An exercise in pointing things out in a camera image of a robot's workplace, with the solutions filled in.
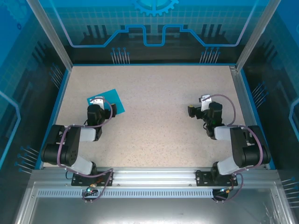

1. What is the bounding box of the blue paper sheet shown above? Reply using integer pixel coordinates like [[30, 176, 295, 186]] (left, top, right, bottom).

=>
[[86, 88, 126, 116]]

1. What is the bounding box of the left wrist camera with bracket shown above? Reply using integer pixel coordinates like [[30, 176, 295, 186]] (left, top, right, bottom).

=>
[[89, 95, 105, 110]]

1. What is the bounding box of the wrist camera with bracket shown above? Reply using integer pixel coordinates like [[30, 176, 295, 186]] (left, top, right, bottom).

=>
[[89, 95, 105, 110], [198, 94, 212, 112]]

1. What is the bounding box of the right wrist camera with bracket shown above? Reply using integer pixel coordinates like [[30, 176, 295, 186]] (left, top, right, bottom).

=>
[[198, 94, 212, 112]]

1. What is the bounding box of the aluminium side rail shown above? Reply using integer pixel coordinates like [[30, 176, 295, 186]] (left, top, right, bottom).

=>
[[229, 65, 267, 169]]

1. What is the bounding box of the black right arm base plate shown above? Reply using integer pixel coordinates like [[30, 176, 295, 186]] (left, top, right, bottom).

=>
[[195, 169, 239, 187]]

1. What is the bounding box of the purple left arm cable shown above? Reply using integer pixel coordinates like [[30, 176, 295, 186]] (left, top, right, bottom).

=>
[[57, 97, 114, 202]]

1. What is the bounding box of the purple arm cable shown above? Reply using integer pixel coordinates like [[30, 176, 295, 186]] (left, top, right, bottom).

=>
[[57, 97, 114, 202], [202, 94, 263, 202]]

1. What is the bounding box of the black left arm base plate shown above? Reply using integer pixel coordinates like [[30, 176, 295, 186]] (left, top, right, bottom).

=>
[[71, 171, 114, 187]]

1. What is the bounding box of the aluminium mounting rail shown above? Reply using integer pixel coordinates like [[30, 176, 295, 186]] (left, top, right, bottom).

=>
[[30, 167, 280, 189]]

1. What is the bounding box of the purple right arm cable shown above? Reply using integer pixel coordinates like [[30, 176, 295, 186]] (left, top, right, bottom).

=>
[[202, 94, 263, 202]]

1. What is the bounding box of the cable connector with green light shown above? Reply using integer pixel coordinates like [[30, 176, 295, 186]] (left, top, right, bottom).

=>
[[85, 183, 99, 195], [219, 186, 235, 195]]

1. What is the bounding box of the aluminium frame post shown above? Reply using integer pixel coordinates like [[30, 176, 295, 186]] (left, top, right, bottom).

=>
[[26, 0, 73, 71], [235, 0, 283, 72]]

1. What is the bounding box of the slotted metal cable duct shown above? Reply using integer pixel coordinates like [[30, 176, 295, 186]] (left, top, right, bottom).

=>
[[36, 189, 215, 199]]

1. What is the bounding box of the metal tray frame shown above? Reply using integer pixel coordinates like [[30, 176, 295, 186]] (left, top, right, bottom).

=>
[[13, 181, 297, 224]]

